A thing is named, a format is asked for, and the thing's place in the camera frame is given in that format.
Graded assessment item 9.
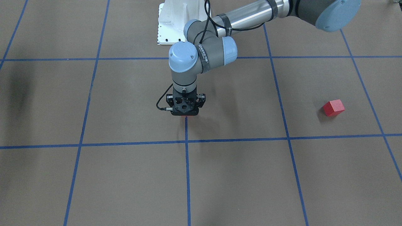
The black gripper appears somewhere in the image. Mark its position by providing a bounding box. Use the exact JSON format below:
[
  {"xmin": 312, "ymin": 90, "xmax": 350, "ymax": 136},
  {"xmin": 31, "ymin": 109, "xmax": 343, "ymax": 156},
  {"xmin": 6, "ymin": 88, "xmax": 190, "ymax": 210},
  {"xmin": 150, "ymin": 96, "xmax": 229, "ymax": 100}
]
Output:
[{"xmin": 166, "ymin": 89, "xmax": 206, "ymax": 116}]

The red block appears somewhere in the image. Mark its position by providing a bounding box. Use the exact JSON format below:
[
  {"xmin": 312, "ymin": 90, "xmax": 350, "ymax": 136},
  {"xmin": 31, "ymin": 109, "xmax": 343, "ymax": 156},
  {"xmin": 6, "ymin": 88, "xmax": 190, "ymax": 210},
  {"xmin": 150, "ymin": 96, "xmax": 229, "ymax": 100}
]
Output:
[{"xmin": 323, "ymin": 99, "xmax": 345, "ymax": 117}]

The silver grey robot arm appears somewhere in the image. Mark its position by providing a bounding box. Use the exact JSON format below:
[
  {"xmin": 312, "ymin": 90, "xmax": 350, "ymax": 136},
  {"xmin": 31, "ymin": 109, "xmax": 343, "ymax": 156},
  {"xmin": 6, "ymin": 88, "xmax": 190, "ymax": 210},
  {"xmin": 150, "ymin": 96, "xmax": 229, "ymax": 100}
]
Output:
[{"xmin": 156, "ymin": 0, "xmax": 361, "ymax": 116}]

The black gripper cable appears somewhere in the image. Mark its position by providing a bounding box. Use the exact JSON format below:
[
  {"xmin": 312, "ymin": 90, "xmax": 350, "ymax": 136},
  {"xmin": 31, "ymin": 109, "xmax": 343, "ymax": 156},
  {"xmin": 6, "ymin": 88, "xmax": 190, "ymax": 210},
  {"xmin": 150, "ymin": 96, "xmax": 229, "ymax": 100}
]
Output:
[{"xmin": 156, "ymin": 83, "xmax": 174, "ymax": 111}]

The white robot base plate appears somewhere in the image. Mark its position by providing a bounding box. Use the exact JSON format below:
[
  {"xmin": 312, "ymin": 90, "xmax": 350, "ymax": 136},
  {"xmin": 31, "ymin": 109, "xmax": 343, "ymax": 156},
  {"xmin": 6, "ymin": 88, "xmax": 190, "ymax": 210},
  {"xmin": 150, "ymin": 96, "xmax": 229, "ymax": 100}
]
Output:
[{"xmin": 157, "ymin": 0, "xmax": 207, "ymax": 45}]

